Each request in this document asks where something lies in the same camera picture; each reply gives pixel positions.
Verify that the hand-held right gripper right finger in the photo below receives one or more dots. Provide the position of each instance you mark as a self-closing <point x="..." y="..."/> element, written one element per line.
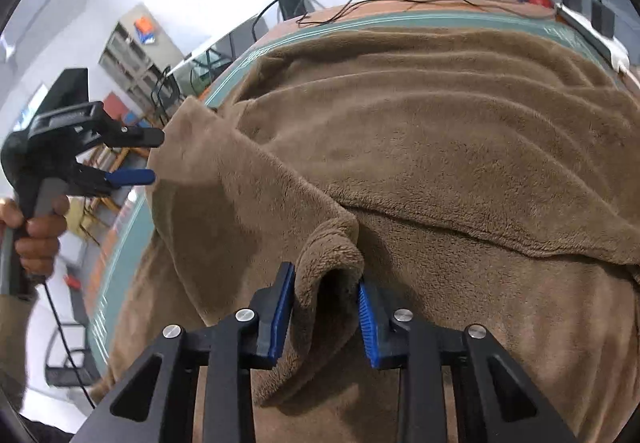
<point x="367" y="323"/>

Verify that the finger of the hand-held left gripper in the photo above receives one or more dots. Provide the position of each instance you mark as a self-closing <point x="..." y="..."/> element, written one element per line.
<point x="130" y="178"/>
<point x="135" y="138"/>

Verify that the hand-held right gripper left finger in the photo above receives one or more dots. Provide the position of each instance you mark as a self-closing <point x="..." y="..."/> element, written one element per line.
<point x="280" y="323"/>

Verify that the brown fleece garment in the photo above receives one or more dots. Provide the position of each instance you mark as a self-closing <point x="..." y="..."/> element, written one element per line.
<point x="425" y="148"/>

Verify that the person's left hand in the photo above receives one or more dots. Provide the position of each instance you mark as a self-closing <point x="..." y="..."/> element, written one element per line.
<point x="40" y="243"/>

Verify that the wooden chair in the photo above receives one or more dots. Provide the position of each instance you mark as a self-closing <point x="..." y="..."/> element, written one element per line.
<point x="107" y="208"/>

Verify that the grey shelf unit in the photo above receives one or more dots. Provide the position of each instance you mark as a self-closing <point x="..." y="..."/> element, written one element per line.
<point x="130" y="68"/>

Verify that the green table mat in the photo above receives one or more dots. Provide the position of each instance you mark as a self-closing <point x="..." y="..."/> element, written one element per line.
<point x="225" y="83"/>

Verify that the grey metal desk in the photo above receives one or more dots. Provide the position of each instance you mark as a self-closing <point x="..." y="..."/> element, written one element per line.
<point x="225" y="48"/>

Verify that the black metal stool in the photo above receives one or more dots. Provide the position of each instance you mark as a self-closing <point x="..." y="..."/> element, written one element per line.
<point x="70" y="363"/>

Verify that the white power strip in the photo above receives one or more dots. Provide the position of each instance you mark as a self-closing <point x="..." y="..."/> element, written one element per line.
<point x="595" y="40"/>

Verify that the red ball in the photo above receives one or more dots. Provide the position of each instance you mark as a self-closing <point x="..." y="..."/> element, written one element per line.
<point x="539" y="1"/>

